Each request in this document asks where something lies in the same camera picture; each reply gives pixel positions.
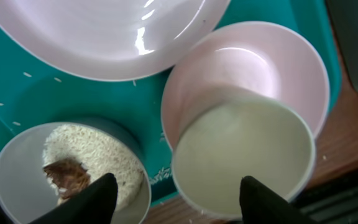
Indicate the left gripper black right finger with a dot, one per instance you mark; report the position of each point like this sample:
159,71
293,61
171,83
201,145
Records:
260,205

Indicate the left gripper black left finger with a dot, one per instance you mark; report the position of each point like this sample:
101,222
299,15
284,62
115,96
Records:
95,204

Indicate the cream paper cup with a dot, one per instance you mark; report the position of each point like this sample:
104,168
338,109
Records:
253,137

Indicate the pink bowl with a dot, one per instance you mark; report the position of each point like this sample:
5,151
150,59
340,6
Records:
263,57

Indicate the large white plate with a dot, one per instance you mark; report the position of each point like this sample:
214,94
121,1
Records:
109,40

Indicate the brown food piece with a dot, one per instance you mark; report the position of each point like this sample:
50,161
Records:
69,177

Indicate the grey bowl with rice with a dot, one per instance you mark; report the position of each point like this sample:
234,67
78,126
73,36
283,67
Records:
25,194

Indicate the teal plastic tray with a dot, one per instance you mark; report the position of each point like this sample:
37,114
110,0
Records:
33,93

